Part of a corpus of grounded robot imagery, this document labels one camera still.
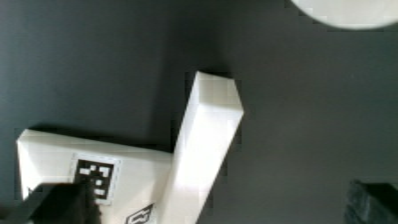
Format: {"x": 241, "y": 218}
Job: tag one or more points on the white lamp bulb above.
{"x": 351, "y": 14}

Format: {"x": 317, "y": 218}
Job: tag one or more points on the white lamp base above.
{"x": 150, "y": 184}

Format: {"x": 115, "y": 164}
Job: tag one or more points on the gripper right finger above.
{"x": 372, "y": 203}

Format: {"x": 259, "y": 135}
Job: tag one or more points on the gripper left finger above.
{"x": 60, "y": 204}

